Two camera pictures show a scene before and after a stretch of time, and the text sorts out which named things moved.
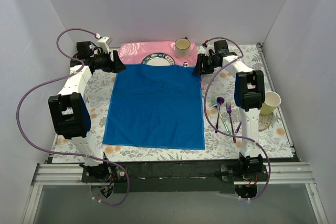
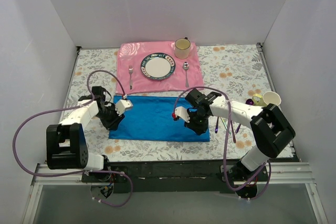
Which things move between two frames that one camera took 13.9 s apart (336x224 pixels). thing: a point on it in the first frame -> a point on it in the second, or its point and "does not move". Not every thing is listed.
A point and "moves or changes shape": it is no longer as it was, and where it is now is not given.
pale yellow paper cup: x=272 y=100 does not move
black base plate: x=144 y=176 does not move
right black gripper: x=202 y=64 -> x=199 y=126
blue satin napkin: x=155 y=106 moves or changes shape
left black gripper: x=113 y=61 -> x=111 y=120
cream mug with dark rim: x=181 y=48 does not move
